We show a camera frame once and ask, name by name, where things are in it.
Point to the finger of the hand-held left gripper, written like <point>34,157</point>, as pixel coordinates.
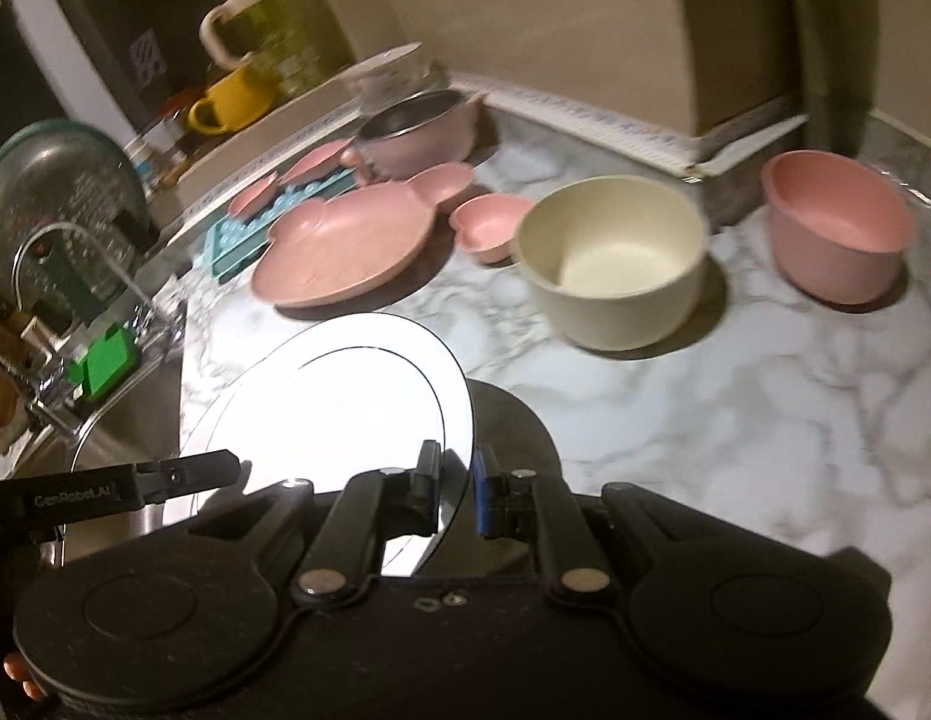
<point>199,471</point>

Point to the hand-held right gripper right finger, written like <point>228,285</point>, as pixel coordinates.
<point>482,502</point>

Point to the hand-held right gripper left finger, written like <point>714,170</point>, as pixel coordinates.
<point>433,499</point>

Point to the white round plate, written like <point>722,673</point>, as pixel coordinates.
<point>322,405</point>

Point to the small pink heart bowl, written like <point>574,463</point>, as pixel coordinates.
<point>489,229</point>

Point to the person's left hand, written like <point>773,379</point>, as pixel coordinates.
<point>21,671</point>

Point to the steel sink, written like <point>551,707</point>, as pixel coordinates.
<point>127,420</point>

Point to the green sponge holder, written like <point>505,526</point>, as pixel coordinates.
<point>105,364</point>

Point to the blue bumpy tray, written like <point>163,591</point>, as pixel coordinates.
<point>244,240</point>

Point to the chrome faucet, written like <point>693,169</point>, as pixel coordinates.
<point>37,244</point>

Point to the cream bowl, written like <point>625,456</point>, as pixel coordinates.
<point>623,285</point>

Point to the pink mouse-shaped plate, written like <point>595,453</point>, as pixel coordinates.
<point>338,251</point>

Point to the grey pot lid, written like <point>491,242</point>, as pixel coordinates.
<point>67,195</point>

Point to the small glass jar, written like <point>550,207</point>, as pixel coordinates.
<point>154,150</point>

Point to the pink steel pot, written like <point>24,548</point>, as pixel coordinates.
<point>428,142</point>

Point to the yellow mug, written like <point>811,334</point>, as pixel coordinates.
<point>236,94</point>

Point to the white floral bowl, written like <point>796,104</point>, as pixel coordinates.
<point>383,79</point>

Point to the green glass jar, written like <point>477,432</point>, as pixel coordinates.
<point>285,22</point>

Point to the beige appliance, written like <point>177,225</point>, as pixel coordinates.
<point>570,37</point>

